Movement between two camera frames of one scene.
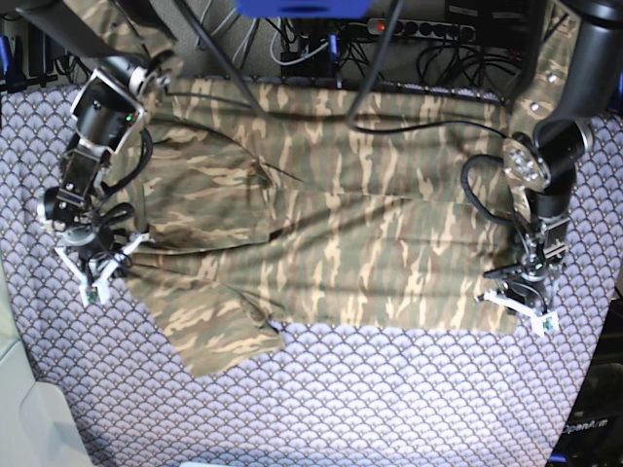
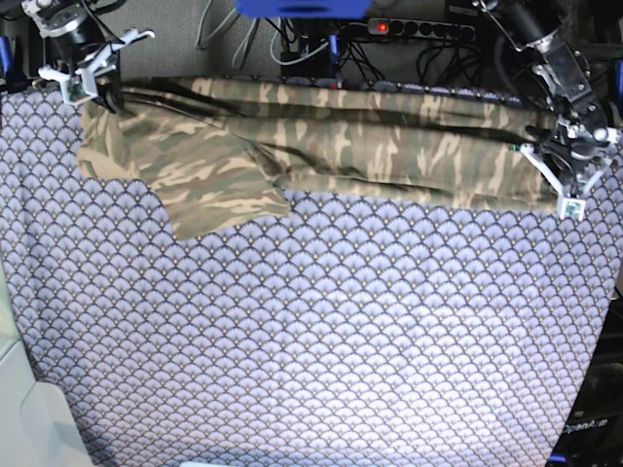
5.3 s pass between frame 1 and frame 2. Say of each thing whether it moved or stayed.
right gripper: moved
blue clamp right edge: stayed
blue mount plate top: stayed
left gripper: moved
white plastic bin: stayed
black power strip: stayed
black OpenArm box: stayed
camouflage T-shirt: moved
